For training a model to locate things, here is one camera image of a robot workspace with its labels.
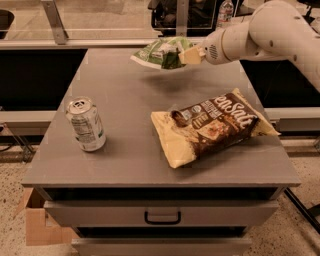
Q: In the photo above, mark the black rolling chair base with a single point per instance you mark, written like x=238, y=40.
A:
x=310, y=5

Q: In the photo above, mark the metal railing with posts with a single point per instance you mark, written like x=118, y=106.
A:
x=86, y=22

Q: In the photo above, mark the black office chair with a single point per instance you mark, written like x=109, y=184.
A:
x=191, y=18

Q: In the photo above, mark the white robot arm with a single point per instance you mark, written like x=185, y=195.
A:
x=275, y=31

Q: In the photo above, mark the black drawer handle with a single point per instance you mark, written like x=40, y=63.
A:
x=158, y=219

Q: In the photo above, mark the white soda can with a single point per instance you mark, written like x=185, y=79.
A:
x=85, y=121

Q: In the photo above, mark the clear water bottle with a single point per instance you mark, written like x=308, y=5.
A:
x=225, y=14

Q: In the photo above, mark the grey drawer cabinet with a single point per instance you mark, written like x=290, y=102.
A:
x=103, y=195

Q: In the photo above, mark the brown and yellow chip bag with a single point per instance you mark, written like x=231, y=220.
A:
x=209, y=126

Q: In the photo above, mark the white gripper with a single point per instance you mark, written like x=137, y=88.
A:
x=213, y=48

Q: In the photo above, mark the green jalapeno chip bag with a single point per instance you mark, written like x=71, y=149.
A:
x=163, y=53

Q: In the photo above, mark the cardboard box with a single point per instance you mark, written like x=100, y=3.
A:
x=41, y=229

